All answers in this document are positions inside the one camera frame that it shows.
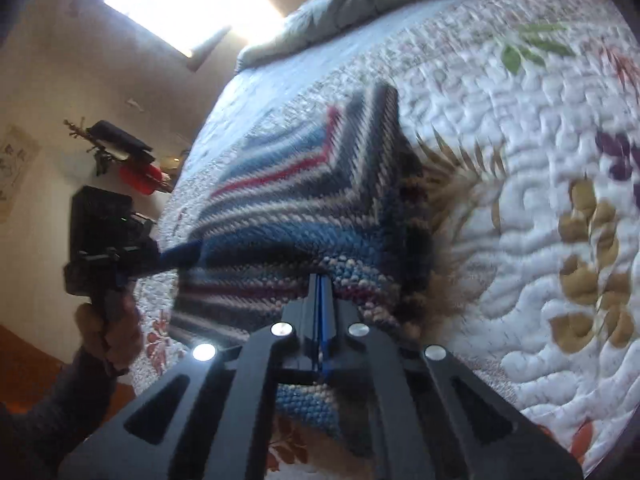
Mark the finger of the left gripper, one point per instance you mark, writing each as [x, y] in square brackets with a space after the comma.
[183, 256]

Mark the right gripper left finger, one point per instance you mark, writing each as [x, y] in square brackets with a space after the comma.
[207, 418]

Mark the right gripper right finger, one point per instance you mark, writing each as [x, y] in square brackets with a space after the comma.
[424, 413]

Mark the blue striped knit sweater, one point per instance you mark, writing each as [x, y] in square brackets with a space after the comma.
[339, 194]

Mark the person's left forearm sleeve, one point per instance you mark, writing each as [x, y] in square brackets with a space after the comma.
[34, 444]

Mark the coat rack with clothes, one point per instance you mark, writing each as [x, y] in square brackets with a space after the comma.
[133, 158]

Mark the person's left hand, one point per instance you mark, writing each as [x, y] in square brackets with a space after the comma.
[116, 343]

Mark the floral quilted bedspread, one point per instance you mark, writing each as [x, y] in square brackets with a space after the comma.
[525, 114]

